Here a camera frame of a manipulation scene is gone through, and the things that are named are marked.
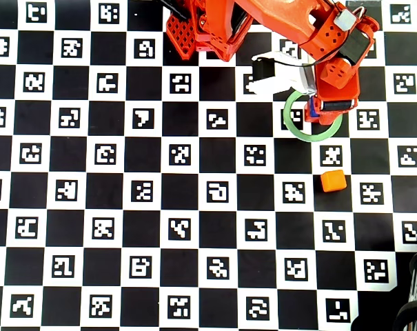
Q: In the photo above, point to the red gripper black motor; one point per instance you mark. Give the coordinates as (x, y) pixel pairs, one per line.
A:
(336, 105)

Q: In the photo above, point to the blue cube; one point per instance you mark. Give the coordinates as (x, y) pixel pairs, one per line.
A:
(313, 107)

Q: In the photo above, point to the red robot arm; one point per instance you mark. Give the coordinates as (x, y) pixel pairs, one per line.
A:
(273, 13)

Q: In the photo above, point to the orange cube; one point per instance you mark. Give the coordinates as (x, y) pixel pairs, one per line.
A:
(333, 181)

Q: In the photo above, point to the small white block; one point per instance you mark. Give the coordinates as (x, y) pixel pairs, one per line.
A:
(345, 19)

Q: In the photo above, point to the black white marker checkerboard mat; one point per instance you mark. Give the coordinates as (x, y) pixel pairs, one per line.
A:
(208, 224)

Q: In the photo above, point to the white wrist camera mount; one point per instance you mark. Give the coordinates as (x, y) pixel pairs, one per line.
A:
(284, 81)

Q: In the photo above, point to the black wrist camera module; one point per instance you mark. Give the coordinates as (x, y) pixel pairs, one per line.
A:
(263, 68)

